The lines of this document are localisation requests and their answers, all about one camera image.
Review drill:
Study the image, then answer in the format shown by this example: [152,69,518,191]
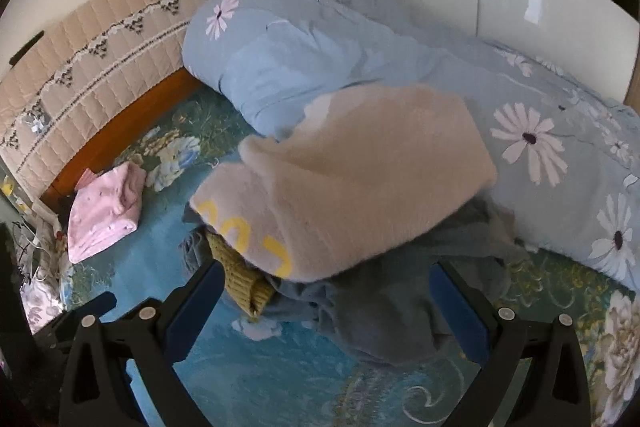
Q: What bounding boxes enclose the floral bedside cloth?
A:
[20,217,76,333]

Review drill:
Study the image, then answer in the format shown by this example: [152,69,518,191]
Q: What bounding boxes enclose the beige quilted headboard cover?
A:
[0,0,315,194]

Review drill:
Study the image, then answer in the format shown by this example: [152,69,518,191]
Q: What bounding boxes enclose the blue floral duvet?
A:
[181,0,640,293]

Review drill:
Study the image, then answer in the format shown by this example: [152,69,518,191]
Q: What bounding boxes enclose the black wall fixture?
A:
[10,32,46,64]

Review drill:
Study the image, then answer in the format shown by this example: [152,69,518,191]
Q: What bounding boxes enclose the teal floral bed sheet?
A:
[60,84,640,427]

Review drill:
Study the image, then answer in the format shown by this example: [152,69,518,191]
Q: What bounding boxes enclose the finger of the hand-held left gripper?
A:
[37,291,118,350]

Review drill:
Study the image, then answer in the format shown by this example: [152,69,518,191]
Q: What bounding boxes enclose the dark grey pants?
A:
[270,197,531,365]

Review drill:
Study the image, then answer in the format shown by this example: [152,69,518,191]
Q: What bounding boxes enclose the beige fuzzy sweater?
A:
[189,83,498,283]

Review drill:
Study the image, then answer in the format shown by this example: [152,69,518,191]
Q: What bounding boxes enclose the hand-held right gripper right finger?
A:
[429,259,592,427]

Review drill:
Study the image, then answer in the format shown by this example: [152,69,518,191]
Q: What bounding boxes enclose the pink folded cloth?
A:
[67,161,147,264]

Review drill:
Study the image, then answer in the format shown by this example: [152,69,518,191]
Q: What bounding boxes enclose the wooden bed frame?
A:
[40,68,211,208]

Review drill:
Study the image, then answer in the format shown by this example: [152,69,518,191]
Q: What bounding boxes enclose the olive knitted garment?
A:
[205,229,276,320]

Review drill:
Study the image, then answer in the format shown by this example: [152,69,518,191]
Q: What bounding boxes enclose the blue-grey knitted garment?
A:
[180,207,217,279]

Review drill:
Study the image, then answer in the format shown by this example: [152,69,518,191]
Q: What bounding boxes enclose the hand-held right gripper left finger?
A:
[59,258,226,427]

